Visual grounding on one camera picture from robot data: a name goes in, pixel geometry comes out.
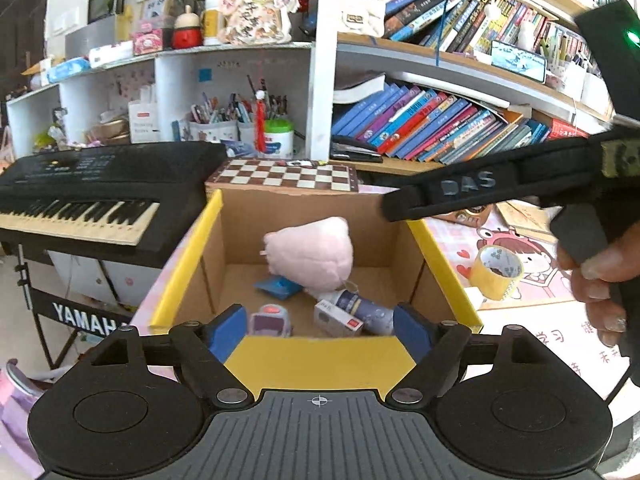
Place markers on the pink bag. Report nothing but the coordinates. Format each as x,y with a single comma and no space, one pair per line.
17,410

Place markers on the black flat case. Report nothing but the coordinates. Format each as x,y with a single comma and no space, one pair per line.
352,147

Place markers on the yellow tape roll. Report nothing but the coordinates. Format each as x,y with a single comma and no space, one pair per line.
482,272

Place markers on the tan notebook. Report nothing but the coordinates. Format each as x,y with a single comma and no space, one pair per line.
525,217

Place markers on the flat white box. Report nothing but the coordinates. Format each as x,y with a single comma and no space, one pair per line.
110,55

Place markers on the white shelf unit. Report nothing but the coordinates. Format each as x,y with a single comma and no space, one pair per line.
322,60

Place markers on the black keyboard stand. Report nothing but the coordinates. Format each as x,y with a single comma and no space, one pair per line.
85,312

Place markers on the red tassel ornament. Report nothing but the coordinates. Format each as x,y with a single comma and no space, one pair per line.
261,125

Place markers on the black electronic keyboard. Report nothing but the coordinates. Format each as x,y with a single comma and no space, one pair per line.
100,170

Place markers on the white pen holder with pens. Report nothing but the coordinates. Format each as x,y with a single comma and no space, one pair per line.
215,127

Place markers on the blue tissue pack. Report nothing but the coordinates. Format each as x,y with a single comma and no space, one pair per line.
70,70

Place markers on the small white carton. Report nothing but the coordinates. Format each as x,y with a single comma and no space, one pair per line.
337,317

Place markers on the white tub with green lid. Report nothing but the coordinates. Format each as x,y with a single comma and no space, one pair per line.
278,140

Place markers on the brown and white chessboard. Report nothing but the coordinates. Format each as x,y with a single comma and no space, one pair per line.
280,175

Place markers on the white box with red label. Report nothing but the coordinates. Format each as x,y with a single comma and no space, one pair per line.
144,122

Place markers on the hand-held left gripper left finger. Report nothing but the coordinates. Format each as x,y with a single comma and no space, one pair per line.
227,332

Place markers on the phone with picture screen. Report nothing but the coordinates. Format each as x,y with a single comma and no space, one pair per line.
517,60

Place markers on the white bottle with yellow label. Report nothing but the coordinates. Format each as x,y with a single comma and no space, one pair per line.
213,22

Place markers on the blue packet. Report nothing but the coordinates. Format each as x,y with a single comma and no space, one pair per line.
277,287

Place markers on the brown wooden toy radio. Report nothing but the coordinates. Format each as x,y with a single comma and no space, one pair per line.
470,216

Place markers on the cardboard box with yellow tape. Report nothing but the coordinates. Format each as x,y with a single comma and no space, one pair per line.
250,207

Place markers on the pink plush toy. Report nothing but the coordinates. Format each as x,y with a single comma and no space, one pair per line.
312,252

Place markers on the floral ceramic figurine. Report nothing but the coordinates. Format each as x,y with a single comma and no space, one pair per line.
257,7

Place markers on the white book lying flat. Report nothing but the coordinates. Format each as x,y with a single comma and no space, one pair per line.
357,87

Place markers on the small pink printed box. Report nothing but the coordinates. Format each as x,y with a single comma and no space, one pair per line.
147,41

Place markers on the row of colourful books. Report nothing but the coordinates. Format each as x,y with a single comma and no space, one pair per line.
425,125

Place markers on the small picture frame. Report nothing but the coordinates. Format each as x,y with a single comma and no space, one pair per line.
155,7

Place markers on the gold bowl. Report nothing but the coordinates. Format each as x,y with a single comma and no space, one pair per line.
107,130

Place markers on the wooden bookshelf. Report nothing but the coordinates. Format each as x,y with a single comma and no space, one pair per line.
450,67

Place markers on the black framed screen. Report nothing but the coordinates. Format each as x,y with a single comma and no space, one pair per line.
104,6

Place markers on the blue wall card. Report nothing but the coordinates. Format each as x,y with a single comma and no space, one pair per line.
205,74

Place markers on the red round wooden doll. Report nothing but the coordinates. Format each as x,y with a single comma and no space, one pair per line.
187,32

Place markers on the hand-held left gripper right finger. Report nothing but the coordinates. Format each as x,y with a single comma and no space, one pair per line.
412,330

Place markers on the dark blue spray bottle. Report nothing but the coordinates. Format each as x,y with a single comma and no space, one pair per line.
367,310

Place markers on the purple and grey toy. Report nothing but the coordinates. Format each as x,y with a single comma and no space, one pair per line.
270,322

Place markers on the person's right hand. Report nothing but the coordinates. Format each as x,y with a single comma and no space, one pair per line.
600,285

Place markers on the row of thin upright books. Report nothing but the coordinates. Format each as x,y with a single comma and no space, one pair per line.
465,15

